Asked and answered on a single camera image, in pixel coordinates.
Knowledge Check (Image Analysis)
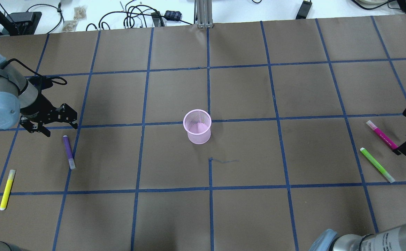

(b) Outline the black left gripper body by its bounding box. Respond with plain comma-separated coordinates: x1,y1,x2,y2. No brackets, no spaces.
18,101,61,131

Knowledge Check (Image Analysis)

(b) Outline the purple highlighter pen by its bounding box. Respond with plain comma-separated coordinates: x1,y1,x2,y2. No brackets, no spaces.
63,135,76,170

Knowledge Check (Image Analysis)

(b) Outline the pink highlighter pen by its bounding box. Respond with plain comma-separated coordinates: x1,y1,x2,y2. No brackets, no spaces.
366,120,398,150

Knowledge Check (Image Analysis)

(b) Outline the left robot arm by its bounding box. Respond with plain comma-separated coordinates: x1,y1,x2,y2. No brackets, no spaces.
0,54,78,137

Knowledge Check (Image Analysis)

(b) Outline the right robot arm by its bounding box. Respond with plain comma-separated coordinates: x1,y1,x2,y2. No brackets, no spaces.
310,121,406,251

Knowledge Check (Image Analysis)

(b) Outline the pink mesh cup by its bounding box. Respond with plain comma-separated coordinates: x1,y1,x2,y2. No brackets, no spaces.
183,109,212,145

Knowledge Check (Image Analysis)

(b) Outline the green highlighter pen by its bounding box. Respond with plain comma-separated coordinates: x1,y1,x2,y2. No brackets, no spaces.
360,147,396,183

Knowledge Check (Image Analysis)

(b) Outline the yellow highlighter pen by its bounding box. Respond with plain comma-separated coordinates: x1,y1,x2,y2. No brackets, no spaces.
0,169,16,211

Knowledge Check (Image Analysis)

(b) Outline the black power adapter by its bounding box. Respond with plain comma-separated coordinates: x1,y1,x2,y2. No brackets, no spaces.
295,0,312,20

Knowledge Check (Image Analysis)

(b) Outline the black camera stand base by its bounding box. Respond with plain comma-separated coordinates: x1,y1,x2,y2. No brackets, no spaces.
0,12,42,35

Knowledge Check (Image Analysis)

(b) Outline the aluminium frame post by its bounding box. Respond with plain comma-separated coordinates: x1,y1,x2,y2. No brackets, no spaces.
194,0,214,29

